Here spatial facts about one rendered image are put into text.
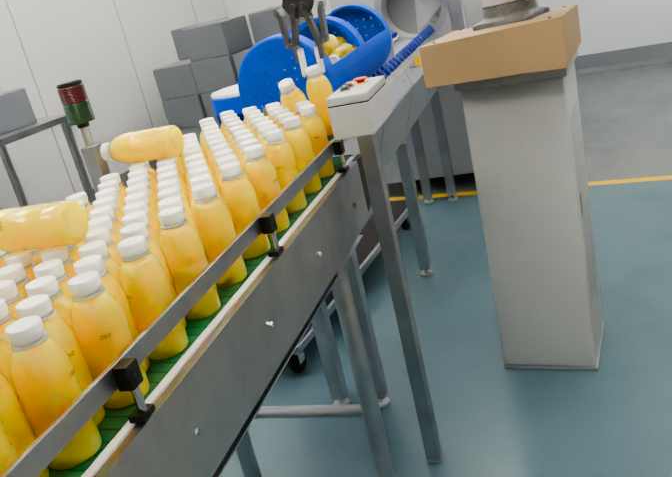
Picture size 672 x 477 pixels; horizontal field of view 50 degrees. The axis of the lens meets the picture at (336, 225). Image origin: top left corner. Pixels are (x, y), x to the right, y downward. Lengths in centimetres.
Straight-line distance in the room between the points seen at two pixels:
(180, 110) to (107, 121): 63
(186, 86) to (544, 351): 435
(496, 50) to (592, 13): 506
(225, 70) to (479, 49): 405
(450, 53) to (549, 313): 89
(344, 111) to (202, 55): 439
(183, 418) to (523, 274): 153
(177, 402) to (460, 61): 135
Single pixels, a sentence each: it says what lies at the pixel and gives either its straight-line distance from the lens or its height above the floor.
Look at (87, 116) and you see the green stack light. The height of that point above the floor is 117.
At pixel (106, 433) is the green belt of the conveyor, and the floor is 90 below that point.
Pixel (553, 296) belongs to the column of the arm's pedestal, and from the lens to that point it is 238.
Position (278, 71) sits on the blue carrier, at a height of 114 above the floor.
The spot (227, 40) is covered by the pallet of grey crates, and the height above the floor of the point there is 104.
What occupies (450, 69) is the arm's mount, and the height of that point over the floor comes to 104.
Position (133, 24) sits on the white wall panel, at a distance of 693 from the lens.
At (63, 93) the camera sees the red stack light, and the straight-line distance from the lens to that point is 185.
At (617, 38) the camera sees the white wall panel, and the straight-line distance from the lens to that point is 710.
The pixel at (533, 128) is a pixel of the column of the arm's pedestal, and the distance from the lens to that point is 218.
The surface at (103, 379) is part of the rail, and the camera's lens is 93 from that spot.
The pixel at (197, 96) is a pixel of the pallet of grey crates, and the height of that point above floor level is 65.
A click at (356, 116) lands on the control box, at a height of 105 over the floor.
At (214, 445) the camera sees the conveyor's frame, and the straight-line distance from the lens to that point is 111.
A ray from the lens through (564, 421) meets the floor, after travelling 229.
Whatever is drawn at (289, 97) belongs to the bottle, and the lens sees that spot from 184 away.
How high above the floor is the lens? 137
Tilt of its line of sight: 19 degrees down
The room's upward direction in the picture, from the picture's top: 13 degrees counter-clockwise
